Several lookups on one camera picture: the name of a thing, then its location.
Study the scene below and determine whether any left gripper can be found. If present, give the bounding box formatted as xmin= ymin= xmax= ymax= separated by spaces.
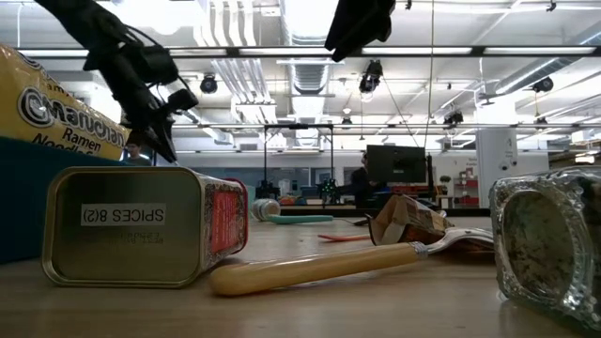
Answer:
xmin=83 ymin=40 xmax=199 ymax=164

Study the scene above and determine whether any yellow Maruchan ramen packet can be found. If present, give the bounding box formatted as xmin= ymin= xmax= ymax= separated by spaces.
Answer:
xmin=0 ymin=43 xmax=131 ymax=161

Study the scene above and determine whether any small glass spice jar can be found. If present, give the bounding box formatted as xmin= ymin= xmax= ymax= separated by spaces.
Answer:
xmin=252 ymin=197 xmax=282 ymax=223

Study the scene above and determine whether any teal-handled metal spoon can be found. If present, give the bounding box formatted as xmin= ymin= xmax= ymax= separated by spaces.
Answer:
xmin=266 ymin=213 xmax=372 ymax=226

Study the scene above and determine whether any person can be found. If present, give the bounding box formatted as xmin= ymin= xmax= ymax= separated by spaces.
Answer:
xmin=349 ymin=152 xmax=377 ymax=207
xmin=122 ymin=140 xmax=152 ymax=167

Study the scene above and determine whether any red rectangular spice tin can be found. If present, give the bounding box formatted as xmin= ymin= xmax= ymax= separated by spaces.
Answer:
xmin=40 ymin=165 xmax=250 ymax=290

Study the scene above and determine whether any black computer monitor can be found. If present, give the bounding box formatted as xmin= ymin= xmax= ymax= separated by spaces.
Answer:
xmin=365 ymin=144 xmax=427 ymax=185

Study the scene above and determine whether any dark teal plastic bin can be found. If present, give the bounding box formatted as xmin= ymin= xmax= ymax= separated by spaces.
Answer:
xmin=0 ymin=135 xmax=126 ymax=264

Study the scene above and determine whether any brown foil packet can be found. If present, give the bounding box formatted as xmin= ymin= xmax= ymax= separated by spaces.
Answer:
xmin=367 ymin=193 xmax=470 ymax=248

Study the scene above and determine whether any square glass herb jar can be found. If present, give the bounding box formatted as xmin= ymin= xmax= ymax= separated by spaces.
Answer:
xmin=487 ymin=166 xmax=601 ymax=334

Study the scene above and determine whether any black hanging camera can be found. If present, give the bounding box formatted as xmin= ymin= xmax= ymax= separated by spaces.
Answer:
xmin=359 ymin=59 xmax=384 ymax=95

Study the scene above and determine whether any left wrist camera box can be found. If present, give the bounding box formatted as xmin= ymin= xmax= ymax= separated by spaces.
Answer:
xmin=133 ymin=43 xmax=180 ymax=86

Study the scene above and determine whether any silver ventilation duct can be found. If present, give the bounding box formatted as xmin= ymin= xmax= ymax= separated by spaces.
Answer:
xmin=280 ymin=0 xmax=347 ymax=149

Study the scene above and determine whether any black background rig frame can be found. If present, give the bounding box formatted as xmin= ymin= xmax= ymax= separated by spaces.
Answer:
xmin=262 ymin=122 xmax=335 ymax=198

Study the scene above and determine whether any black aluminium rig frame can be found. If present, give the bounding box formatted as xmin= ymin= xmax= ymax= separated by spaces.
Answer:
xmin=280 ymin=205 xmax=492 ymax=219

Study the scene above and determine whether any wooden-handled metal spoon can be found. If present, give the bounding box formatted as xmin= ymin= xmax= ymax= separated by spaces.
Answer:
xmin=208 ymin=226 xmax=495 ymax=298

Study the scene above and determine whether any small orange-handled spoon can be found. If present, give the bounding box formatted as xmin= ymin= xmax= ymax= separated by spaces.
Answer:
xmin=317 ymin=233 xmax=372 ymax=244

